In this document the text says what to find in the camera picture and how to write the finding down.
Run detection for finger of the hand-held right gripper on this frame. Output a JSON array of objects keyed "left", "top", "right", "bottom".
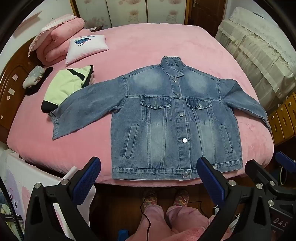
[
  {"left": 245, "top": 159, "right": 296, "bottom": 201},
  {"left": 275, "top": 151, "right": 296, "bottom": 172}
]

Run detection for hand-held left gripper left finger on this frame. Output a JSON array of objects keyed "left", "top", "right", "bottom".
[{"left": 24, "top": 157, "right": 101, "bottom": 241}]

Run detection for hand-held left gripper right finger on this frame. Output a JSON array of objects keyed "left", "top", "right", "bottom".
[{"left": 196, "top": 157, "right": 272, "bottom": 241}]

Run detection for blue denim jacket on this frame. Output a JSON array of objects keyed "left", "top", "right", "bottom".
[{"left": 47, "top": 56, "right": 272, "bottom": 180}]

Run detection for colourful right slipper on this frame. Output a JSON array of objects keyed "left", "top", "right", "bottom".
[{"left": 173, "top": 190, "right": 189, "bottom": 207}]

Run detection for colourful slipper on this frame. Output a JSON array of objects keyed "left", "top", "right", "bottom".
[
  {"left": 142, "top": 189, "right": 158, "bottom": 207},
  {"left": 173, "top": 190, "right": 189, "bottom": 207}
]

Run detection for wooden drawer boxes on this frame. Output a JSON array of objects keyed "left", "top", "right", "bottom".
[{"left": 266, "top": 91, "right": 296, "bottom": 146}]

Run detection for person's right leg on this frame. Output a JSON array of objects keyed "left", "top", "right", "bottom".
[{"left": 165, "top": 205, "right": 218, "bottom": 241}]

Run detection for person's leg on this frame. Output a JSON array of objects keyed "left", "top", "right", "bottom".
[
  {"left": 165, "top": 205, "right": 218, "bottom": 241},
  {"left": 132, "top": 205, "right": 173, "bottom": 241}
]

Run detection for colourful left slipper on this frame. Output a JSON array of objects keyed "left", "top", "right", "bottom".
[{"left": 142, "top": 189, "right": 158, "bottom": 207}]

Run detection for white printed cloth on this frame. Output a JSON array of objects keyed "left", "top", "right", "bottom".
[{"left": 0, "top": 148, "right": 96, "bottom": 232}]

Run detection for person's legs in pink pyjamas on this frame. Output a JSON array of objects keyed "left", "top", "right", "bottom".
[{"left": 139, "top": 187, "right": 215, "bottom": 241}]

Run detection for person's left leg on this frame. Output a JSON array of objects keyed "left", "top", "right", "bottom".
[{"left": 132, "top": 205, "right": 173, "bottom": 241}]

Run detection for folded green and black garment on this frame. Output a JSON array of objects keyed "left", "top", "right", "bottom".
[{"left": 41, "top": 65, "right": 95, "bottom": 114}]

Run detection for black cloth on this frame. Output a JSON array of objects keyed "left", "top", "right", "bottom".
[{"left": 25, "top": 67, "right": 54, "bottom": 96}]

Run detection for grey patterned cloth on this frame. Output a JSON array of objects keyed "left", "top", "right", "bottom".
[{"left": 22, "top": 65, "right": 45, "bottom": 88}]

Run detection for wooden headboard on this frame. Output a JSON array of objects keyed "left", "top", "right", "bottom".
[{"left": 0, "top": 43, "right": 35, "bottom": 130}]

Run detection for white printed pillow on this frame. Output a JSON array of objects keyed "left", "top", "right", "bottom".
[{"left": 65, "top": 35, "right": 109, "bottom": 65}]

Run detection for pink bed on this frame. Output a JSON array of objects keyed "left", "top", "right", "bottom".
[{"left": 6, "top": 24, "right": 275, "bottom": 186}]

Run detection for folded pink quilt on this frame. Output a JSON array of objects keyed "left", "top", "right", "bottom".
[{"left": 28, "top": 14, "right": 92, "bottom": 67}]

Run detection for brown wooden door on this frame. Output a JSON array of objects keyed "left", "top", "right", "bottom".
[{"left": 190, "top": 0, "right": 232, "bottom": 26}]

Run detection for floral wardrobe doors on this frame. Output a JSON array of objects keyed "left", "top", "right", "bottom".
[{"left": 69, "top": 0, "right": 193, "bottom": 30}]

